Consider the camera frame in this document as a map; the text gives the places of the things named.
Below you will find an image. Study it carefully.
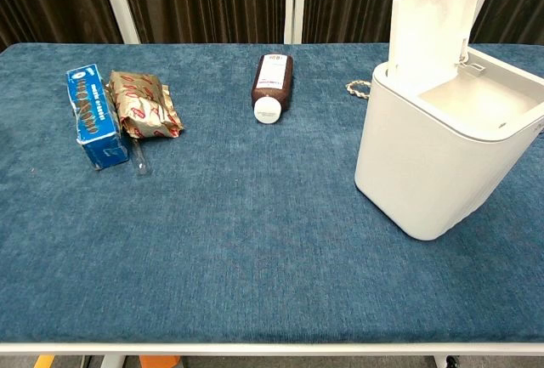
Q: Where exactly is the blue carpeted table top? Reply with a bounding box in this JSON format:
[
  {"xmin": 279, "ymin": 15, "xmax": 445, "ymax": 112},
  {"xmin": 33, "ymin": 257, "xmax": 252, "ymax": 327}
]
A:
[{"xmin": 0, "ymin": 42, "xmax": 544, "ymax": 345}]

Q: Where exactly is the white lidded trash bin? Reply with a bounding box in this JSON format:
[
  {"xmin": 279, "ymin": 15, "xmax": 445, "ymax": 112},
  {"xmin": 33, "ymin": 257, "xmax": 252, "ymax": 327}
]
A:
[{"xmin": 354, "ymin": 42, "xmax": 544, "ymax": 241}]

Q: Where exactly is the white trash can lid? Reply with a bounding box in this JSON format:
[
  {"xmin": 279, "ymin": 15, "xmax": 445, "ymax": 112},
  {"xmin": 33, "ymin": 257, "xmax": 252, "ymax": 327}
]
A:
[{"xmin": 387, "ymin": 0, "xmax": 485, "ymax": 76}]

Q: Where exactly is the brown bottle with white cap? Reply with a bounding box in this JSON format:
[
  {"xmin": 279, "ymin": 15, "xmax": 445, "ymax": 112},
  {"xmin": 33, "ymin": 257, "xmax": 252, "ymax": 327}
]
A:
[{"xmin": 250, "ymin": 54, "xmax": 294, "ymax": 125}]

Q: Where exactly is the clear glass tube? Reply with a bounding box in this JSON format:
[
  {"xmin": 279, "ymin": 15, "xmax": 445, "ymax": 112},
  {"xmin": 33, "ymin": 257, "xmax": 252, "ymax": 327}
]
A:
[{"xmin": 132, "ymin": 137, "xmax": 151, "ymax": 176}]

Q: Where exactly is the gold and red foil packet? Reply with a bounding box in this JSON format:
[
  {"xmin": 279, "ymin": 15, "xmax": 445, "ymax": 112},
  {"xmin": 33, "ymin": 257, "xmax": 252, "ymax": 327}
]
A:
[{"xmin": 108, "ymin": 70, "xmax": 185, "ymax": 139}]

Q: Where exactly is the blue cardboard box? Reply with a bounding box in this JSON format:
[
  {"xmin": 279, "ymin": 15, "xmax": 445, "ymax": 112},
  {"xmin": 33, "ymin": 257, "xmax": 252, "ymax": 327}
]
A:
[{"xmin": 65, "ymin": 65, "xmax": 130, "ymax": 171}]

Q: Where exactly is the orange object under table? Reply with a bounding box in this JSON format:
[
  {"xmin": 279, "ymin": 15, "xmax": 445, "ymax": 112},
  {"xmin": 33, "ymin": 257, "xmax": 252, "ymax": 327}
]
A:
[{"xmin": 139, "ymin": 354, "xmax": 182, "ymax": 368}]

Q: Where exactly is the beige braided rope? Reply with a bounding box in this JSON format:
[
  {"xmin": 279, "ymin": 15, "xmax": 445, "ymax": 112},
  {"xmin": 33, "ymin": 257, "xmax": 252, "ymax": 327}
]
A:
[{"xmin": 344, "ymin": 79, "xmax": 373, "ymax": 98}]

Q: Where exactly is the white vertical frame post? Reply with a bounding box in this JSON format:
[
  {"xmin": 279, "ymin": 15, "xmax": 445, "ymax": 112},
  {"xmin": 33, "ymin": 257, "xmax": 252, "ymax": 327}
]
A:
[{"xmin": 283, "ymin": 0, "xmax": 307, "ymax": 45}]

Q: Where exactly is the white table edge rail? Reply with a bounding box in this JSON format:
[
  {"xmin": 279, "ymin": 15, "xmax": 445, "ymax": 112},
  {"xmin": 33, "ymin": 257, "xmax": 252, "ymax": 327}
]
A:
[{"xmin": 0, "ymin": 342, "xmax": 544, "ymax": 358}]

